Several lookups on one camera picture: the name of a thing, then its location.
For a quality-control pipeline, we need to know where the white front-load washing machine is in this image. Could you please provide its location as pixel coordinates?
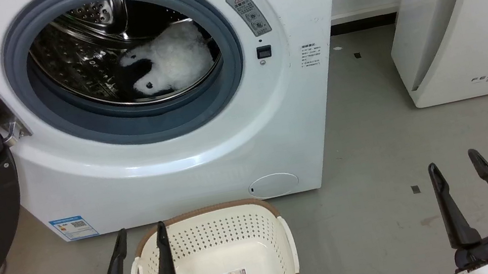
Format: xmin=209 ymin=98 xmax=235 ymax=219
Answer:
xmin=0 ymin=0 xmax=379 ymax=254

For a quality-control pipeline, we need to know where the cream perforated laundry basket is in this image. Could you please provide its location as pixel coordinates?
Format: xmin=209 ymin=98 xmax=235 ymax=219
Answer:
xmin=120 ymin=192 xmax=301 ymax=274

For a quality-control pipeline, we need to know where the blue energy label sticker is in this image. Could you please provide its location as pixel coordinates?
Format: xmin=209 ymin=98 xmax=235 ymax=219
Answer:
xmin=48 ymin=212 xmax=100 ymax=245

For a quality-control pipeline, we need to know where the oval white filter cover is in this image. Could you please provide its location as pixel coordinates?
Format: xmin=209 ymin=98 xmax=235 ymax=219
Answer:
xmin=247 ymin=169 xmax=302 ymax=201

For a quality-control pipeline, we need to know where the black baseboard strip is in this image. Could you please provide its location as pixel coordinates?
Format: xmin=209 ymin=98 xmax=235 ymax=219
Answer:
xmin=330 ymin=12 xmax=400 ymax=37

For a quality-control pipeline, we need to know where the small printed text sticker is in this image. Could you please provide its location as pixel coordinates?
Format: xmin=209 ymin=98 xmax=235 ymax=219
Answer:
xmin=299 ymin=42 xmax=323 ymax=68

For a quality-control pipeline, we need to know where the grey warning sticker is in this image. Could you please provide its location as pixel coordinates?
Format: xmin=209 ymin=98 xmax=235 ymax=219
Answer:
xmin=226 ymin=0 xmax=273 ymax=41

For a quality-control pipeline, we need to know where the black and white panda plush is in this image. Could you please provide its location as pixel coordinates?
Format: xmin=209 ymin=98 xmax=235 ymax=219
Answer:
xmin=114 ymin=17 xmax=219 ymax=102

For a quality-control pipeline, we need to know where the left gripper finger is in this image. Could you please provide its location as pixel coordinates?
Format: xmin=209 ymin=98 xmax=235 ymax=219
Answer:
xmin=93 ymin=228 xmax=134 ymax=274
xmin=142 ymin=220 xmax=178 ymax=274

